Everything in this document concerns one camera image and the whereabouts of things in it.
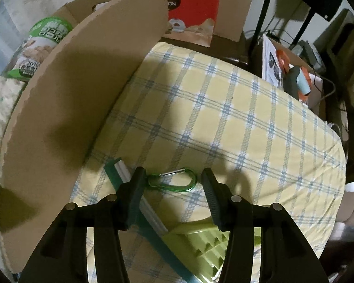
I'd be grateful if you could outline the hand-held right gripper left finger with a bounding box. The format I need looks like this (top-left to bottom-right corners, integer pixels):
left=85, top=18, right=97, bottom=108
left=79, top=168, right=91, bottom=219
left=18, top=166, right=148, bottom=283

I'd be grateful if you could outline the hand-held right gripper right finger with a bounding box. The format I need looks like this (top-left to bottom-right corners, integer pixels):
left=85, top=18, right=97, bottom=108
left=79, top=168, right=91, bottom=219
left=201, top=167, right=323, bottom=283

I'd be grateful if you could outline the green carabiner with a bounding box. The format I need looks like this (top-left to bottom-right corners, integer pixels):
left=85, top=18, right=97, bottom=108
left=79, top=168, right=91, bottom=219
left=147, top=168, right=198, bottom=192

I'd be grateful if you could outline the teal handled brush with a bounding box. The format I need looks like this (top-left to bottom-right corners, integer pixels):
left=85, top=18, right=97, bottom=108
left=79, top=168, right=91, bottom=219
left=105, top=158, right=202, bottom=283

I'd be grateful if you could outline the brown cardboard box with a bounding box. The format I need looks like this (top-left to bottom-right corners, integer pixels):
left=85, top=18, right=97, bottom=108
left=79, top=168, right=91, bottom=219
left=0, top=0, right=169, bottom=275

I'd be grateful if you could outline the green and white packet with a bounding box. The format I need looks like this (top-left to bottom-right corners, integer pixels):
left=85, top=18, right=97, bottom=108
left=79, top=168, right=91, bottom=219
left=3, top=16, right=75, bottom=82

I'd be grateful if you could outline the lime green plastic tray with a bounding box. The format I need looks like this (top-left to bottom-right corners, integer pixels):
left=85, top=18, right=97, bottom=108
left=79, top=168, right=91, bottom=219
left=162, top=223, right=258, bottom=281

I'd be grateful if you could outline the yellow plaid tablecloth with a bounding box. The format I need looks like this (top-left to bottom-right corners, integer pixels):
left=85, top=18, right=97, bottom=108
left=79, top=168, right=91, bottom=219
left=69, top=42, right=347, bottom=283

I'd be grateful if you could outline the low cardboard box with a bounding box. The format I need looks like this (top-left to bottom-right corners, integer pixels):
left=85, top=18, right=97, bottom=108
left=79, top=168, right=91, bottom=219
left=261, top=34, right=325, bottom=110

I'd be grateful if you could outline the orange grey tool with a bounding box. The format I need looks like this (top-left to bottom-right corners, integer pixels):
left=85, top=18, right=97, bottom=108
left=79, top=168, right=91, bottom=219
left=276, top=49, right=311, bottom=98

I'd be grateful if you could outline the white printed paper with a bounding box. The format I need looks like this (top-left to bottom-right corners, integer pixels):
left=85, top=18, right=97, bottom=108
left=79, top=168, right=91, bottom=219
left=262, top=34, right=284, bottom=88

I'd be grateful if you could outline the grey electronic device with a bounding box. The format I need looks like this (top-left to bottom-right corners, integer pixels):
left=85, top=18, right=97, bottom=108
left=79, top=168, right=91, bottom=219
left=292, top=40, right=325, bottom=72

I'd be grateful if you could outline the black speaker stand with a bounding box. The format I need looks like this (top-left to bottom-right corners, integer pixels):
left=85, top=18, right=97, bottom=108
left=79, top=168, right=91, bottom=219
left=289, top=9, right=317, bottom=48
left=248, top=0, right=275, bottom=65

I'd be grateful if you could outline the large brown cardboard carton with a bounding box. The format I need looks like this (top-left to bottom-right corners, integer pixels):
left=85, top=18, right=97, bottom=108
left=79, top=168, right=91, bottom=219
left=212, top=0, right=258, bottom=42

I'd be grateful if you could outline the red box with black oval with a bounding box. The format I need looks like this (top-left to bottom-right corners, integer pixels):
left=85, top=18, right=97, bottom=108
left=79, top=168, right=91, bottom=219
left=110, top=0, right=223, bottom=48

